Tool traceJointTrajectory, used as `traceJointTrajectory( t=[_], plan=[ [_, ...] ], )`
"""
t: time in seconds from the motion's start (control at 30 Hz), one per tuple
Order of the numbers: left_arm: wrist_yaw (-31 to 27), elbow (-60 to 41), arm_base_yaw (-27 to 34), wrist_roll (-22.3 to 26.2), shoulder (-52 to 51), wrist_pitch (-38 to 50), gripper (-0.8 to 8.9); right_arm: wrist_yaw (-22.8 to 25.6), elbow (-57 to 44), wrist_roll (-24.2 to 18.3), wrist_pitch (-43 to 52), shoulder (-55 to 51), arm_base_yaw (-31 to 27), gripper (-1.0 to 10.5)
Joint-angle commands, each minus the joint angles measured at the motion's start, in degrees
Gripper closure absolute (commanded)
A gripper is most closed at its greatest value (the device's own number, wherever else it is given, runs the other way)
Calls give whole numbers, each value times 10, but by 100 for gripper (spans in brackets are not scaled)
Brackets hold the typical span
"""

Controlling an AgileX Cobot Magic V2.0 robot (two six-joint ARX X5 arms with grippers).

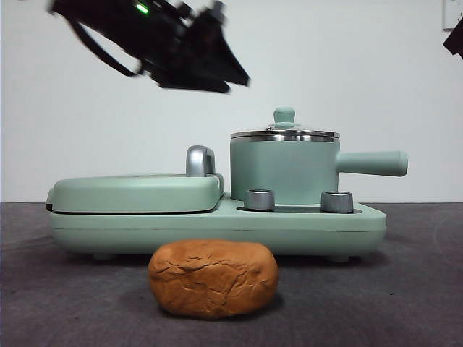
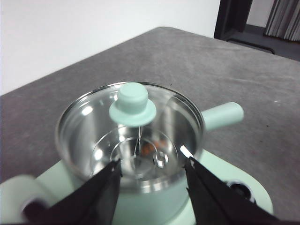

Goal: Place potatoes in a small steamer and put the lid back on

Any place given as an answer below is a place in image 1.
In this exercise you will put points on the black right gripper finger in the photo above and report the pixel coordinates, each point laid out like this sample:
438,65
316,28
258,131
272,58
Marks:
456,43

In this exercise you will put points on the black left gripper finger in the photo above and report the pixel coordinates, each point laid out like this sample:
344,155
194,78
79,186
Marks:
195,77
220,54

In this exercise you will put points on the glass pot lid green knob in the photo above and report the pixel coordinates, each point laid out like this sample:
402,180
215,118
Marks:
285,115

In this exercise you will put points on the brown potato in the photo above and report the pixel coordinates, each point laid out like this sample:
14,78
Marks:
213,282

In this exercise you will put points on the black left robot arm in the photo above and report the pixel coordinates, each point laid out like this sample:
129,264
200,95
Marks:
108,14

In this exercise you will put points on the mint green hinged griddle cover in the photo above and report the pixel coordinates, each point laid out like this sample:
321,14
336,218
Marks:
126,193

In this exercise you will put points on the silver control knob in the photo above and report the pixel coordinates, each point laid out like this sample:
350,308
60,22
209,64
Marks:
337,202
259,200

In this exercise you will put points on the mint green breakfast machine base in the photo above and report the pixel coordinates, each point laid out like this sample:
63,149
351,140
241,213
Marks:
217,231

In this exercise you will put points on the white wall socket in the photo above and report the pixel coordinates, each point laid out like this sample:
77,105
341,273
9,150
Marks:
452,14

